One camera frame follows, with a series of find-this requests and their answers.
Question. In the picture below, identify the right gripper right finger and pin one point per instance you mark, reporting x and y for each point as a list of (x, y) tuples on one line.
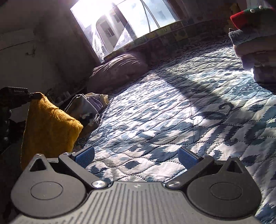
[(195, 165)]

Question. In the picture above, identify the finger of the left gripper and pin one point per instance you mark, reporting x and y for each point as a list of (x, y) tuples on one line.
[(35, 96)]

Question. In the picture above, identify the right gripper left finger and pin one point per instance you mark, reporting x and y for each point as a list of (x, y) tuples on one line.
[(75, 164)]

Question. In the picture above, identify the yellow knitted sweater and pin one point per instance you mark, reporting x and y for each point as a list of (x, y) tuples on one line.
[(48, 131)]

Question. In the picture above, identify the blue white patterned quilt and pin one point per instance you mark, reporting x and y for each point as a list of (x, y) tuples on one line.
[(203, 101)]

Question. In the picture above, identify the purple pillow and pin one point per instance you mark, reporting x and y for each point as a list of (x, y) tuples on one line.
[(117, 72)]

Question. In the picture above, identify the lilac folded garment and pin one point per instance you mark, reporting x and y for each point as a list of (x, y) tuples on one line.
[(263, 69)]

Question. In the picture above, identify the beige folded garment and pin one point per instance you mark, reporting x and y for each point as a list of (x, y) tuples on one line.
[(255, 49)]

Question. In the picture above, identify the grey blue folded garment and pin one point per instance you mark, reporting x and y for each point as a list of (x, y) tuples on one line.
[(238, 37)]

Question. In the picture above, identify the colourful alphabet foam bumper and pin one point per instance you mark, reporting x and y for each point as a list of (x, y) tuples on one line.
[(169, 38)]

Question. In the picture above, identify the red green knitted garment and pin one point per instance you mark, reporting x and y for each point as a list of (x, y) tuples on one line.
[(254, 17)]

